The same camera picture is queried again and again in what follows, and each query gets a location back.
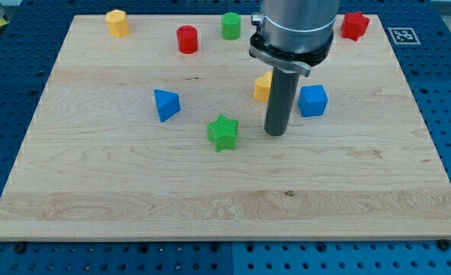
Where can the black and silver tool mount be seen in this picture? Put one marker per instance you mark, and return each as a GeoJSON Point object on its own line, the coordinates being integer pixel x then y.
{"type": "Point", "coordinates": [290, 44]}

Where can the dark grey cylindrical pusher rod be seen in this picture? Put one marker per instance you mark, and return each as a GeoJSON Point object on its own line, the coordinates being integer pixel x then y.
{"type": "Point", "coordinates": [281, 99]}

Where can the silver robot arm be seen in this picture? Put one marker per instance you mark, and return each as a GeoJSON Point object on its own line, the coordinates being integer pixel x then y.
{"type": "Point", "coordinates": [297, 9]}

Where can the red star block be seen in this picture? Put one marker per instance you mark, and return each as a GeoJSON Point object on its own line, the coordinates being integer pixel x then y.
{"type": "Point", "coordinates": [354, 25]}

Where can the green star block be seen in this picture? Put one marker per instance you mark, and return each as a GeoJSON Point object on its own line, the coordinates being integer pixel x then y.
{"type": "Point", "coordinates": [223, 133]}

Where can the blue triangle block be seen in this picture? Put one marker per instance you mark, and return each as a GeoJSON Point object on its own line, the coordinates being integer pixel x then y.
{"type": "Point", "coordinates": [168, 104]}

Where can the yellow heart block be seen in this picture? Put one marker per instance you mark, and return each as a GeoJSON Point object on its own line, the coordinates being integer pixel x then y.
{"type": "Point", "coordinates": [262, 87]}

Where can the blue cube block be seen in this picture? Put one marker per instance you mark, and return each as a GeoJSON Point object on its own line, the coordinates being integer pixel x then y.
{"type": "Point", "coordinates": [312, 101]}

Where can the green cylinder block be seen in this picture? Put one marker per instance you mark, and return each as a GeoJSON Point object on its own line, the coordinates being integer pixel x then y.
{"type": "Point", "coordinates": [230, 26]}

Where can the white fiducial marker tag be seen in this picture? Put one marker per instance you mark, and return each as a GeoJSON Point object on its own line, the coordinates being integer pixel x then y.
{"type": "Point", "coordinates": [403, 36]}

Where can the red cylinder block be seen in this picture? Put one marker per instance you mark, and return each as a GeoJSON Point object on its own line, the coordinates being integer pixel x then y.
{"type": "Point", "coordinates": [187, 39]}

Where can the wooden board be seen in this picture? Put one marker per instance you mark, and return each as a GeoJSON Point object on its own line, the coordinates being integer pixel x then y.
{"type": "Point", "coordinates": [98, 165]}

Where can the yellow hexagon block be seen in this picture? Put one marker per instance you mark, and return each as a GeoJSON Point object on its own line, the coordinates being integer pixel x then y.
{"type": "Point", "coordinates": [117, 23]}

